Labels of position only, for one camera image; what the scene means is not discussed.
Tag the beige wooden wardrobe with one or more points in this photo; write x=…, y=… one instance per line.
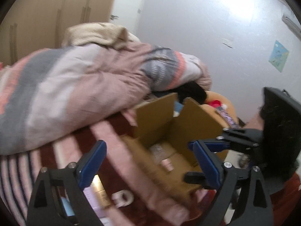
x=30, y=25

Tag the black cloth item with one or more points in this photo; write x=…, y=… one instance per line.
x=191, y=90

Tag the white tape roll dispenser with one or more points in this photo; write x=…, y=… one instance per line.
x=122, y=198

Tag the beige fleece blanket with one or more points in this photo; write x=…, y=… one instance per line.
x=101, y=33

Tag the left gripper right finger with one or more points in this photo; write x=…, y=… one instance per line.
x=243, y=190

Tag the gold rectangular box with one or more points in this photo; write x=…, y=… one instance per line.
x=100, y=193

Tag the blue wall poster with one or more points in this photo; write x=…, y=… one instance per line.
x=278, y=56

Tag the white air conditioner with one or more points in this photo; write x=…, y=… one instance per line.
x=291, y=25

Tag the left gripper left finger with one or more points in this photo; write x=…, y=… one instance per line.
x=58, y=198

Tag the pink grey patchwork duvet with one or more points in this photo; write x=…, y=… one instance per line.
x=52, y=92

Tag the pink bottle in box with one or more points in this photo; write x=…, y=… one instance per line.
x=161, y=154

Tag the white door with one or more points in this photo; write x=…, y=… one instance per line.
x=127, y=13

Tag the striped pink maroon bed blanket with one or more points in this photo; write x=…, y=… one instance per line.
x=151, y=205

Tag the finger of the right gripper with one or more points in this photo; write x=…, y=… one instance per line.
x=239, y=140

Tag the brown cardboard box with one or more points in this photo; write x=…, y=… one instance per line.
x=156, y=123

